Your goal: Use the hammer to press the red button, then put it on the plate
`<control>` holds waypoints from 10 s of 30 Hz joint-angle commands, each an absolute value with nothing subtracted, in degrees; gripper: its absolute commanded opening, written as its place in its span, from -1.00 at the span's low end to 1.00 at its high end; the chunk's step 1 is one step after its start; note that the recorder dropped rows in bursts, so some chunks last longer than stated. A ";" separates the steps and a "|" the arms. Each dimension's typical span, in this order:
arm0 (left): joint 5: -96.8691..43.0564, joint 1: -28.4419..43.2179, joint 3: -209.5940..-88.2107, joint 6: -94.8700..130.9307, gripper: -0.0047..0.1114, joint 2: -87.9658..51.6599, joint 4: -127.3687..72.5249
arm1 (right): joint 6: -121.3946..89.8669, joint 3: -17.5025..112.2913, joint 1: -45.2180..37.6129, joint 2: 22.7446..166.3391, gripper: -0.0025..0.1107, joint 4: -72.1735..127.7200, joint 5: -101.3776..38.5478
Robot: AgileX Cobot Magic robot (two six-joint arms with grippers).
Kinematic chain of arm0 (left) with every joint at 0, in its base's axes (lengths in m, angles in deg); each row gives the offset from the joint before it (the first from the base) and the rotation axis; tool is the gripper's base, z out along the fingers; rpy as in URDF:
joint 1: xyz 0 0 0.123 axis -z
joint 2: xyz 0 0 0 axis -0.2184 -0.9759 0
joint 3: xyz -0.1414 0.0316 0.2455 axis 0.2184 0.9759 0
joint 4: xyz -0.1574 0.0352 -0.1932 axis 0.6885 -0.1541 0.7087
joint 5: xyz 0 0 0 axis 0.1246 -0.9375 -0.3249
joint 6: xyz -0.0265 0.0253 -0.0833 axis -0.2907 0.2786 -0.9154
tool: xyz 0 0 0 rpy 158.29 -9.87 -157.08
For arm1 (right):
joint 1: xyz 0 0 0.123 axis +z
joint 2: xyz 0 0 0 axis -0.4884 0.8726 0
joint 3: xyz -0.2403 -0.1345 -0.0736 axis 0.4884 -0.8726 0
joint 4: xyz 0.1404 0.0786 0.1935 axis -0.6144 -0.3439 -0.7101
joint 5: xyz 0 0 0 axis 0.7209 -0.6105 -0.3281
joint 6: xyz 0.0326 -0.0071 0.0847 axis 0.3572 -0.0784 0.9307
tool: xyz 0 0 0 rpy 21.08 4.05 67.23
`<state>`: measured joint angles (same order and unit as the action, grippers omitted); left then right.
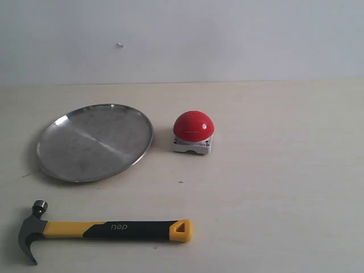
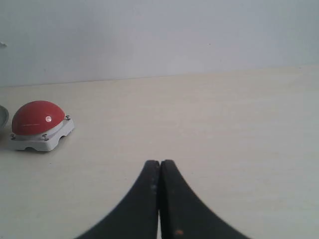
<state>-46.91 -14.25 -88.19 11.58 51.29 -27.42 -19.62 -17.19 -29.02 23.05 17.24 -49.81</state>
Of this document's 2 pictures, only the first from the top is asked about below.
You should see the round steel plate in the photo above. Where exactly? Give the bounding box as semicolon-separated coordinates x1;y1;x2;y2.
35;104;154;183

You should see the red dome push button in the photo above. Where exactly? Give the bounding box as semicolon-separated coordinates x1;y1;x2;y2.
173;110;215;155

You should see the yellow black claw hammer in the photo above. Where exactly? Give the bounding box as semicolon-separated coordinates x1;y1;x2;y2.
18;200;193;265

